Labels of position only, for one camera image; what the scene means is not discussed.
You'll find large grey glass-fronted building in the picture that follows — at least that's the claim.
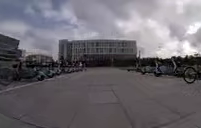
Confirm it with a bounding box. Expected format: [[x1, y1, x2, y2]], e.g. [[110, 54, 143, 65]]
[[58, 38, 138, 68]]

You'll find grey paved plaza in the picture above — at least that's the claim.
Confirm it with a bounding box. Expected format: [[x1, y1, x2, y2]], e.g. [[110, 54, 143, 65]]
[[0, 67, 201, 128]]

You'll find row of parked bicycles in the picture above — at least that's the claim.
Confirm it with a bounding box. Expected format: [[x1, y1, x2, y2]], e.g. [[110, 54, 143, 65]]
[[0, 59, 88, 94], [126, 55, 201, 88]]

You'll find low distant building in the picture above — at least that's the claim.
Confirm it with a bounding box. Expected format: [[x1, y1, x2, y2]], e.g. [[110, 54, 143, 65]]
[[25, 54, 54, 66]]

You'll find row of dark trees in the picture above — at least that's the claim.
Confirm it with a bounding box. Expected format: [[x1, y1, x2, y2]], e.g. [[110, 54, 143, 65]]
[[136, 53, 201, 68]]

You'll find dark layered building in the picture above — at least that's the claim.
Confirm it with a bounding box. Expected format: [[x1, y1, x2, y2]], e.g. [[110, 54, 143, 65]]
[[0, 32, 24, 62]]

